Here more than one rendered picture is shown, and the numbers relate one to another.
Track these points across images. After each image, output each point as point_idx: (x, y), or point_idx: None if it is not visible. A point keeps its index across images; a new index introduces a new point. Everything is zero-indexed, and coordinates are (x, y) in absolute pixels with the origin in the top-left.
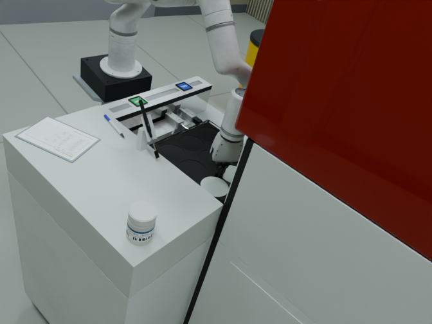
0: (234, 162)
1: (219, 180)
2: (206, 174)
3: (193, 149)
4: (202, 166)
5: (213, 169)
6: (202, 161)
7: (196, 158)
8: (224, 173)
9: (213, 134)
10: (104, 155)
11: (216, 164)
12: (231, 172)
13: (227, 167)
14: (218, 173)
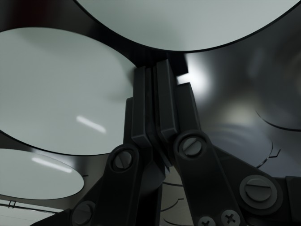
0: (57, 225)
1: (153, 23)
2: (262, 51)
3: (284, 172)
4: (269, 106)
5: (204, 107)
6: (257, 136)
7: (290, 142)
8: (124, 97)
9: (189, 217)
10: None
11: (238, 167)
12: (84, 118)
13: (114, 155)
14: (171, 79)
